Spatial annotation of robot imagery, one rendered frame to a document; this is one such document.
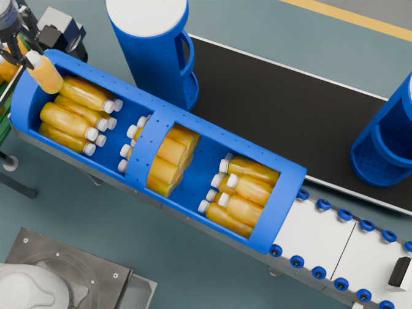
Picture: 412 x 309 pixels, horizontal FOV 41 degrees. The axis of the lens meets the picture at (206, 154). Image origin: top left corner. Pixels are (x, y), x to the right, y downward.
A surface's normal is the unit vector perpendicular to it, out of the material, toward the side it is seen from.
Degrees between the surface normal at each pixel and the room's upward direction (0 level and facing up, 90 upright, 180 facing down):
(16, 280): 4
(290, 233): 0
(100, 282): 5
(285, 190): 10
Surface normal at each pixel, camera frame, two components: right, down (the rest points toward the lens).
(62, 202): -0.04, -0.25
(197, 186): 0.07, -0.45
